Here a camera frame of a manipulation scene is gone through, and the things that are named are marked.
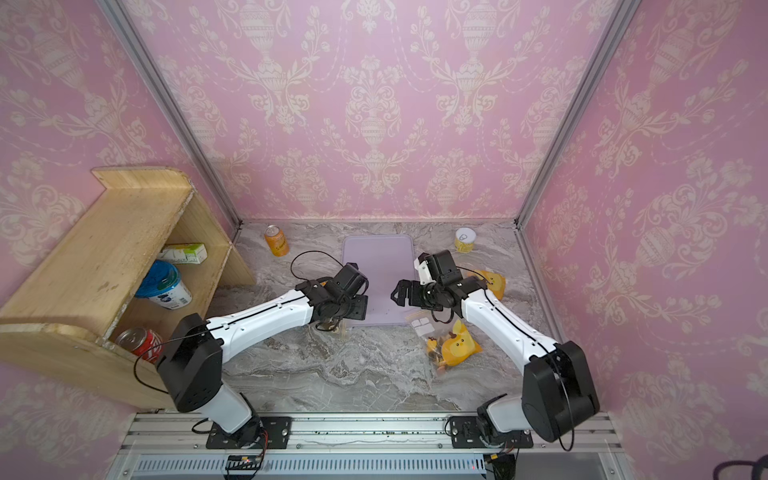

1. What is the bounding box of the blue lid white tub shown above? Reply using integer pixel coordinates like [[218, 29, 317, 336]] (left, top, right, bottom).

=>
[[134, 260, 192, 310]]

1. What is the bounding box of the yellow tin can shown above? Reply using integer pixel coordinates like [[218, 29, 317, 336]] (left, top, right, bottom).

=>
[[454, 227, 477, 253]]

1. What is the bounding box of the wooden shelf unit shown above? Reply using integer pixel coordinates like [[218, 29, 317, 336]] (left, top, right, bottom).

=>
[[1, 167, 254, 410]]

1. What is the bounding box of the green white carton box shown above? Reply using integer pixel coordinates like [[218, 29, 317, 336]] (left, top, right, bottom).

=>
[[156, 243, 208, 265]]

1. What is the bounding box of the red soda can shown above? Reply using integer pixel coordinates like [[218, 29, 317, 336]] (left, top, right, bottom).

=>
[[116, 327, 163, 364]]

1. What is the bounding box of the ziploc bag with yellow chick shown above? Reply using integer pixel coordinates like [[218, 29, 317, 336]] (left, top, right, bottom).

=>
[[406, 310, 483, 375]]

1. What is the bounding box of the aluminium frame post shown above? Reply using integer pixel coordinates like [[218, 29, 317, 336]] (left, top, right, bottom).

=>
[[516, 0, 641, 231], [96, 0, 243, 232]]

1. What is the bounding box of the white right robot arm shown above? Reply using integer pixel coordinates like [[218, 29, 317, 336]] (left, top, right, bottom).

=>
[[390, 250, 601, 443]]

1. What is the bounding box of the aluminium frame post right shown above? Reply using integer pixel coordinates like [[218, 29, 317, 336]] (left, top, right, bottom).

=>
[[516, 0, 641, 231]]

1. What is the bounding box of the aluminium frame post left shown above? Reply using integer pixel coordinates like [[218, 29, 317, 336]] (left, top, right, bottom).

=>
[[96, 0, 243, 232]]

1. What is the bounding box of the clear ziploc bag of cookies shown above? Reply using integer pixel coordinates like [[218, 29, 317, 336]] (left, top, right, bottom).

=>
[[315, 318, 347, 335]]

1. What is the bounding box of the lilac plastic tray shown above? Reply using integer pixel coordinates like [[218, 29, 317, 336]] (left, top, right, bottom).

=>
[[342, 234, 417, 327]]

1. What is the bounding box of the orange Schweppes soda can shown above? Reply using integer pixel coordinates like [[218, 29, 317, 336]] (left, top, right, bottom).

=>
[[264, 225, 290, 257]]

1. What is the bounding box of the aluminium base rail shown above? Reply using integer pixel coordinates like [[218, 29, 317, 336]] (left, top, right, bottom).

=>
[[107, 412, 633, 479]]

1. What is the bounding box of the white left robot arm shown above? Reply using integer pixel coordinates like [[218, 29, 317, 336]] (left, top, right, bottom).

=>
[[155, 263, 369, 443]]

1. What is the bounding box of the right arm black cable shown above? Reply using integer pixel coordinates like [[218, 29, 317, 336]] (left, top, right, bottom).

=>
[[429, 266, 577, 452]]

